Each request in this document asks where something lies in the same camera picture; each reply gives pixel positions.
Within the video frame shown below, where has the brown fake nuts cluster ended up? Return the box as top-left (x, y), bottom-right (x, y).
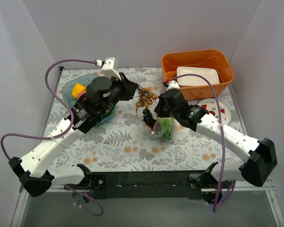
top-left (135, 86), bottom-right (158, 108)

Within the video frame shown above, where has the green fake lettuce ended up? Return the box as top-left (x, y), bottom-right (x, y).
top-left (154, 117), bottom-right (175, 141)

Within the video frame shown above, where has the clear zip top bag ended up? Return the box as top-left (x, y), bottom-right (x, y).
top-left (135, 107), bottom-right (178, 142)

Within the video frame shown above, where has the dark fake blueberries bunch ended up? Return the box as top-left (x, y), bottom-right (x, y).
top-left (142, 108), bottom-right (156, 129)

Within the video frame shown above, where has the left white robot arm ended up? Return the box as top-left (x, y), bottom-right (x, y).
top-left (9, 73), bottom-right (138, 197)

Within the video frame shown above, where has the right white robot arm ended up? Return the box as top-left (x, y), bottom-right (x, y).
top-left (155, 88), bottom-right (277, 188)

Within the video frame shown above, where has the pink fake peach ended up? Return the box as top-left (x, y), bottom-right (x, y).
top-left (77, 91), bottom-right (86, 101)

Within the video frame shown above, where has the yellow fake pepper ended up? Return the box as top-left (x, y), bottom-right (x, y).
top-left (71, 83), bottom-right (86, 99)

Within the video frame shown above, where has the blue transparent tray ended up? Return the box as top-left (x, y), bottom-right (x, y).
top-left (62, 74), bottom-right (117, 125)

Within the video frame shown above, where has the round strawberry pattern plate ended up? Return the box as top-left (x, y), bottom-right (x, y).
top-left (198, 98), bottom-right (232, 125)

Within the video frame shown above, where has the white rectangular plate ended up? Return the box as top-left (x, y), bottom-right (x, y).
top-left (176, 67), bottom-right (220, 87)

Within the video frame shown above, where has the floral patterned table mat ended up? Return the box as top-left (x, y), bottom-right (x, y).
top-left (45, 67), bottom-right (247, 172)

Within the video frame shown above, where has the orange plastic basket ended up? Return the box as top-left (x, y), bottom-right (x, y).
top-left (161, 49), bottom-right (234, 101)

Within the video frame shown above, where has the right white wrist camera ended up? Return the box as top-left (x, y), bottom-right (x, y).
top-left (163, 80), bottom-right (180, 90)

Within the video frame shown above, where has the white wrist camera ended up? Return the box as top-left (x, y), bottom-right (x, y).
top-left (163, 80), bottom-right (180, 90)
top-left (96, 57), bottom-right (121, 80)

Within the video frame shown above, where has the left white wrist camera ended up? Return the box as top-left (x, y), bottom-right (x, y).
top-left (96, 57), bottom-right (121, 80)

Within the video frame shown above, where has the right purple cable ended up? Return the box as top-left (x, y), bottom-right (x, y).
top-left (164, 74), bottom-right (237, 213)

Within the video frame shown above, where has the purple cable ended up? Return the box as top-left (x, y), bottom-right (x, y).
top-left (0, 58), bottom-right (104, 217)
top-left (164, 74), bottom-right (237, 213)

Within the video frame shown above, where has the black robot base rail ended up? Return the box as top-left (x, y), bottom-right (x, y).
top-left (69, 170), bottom-right (218, 202)

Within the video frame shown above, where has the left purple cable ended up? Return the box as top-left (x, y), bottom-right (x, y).
top-left (0, 58), bottom-right (104, 217)

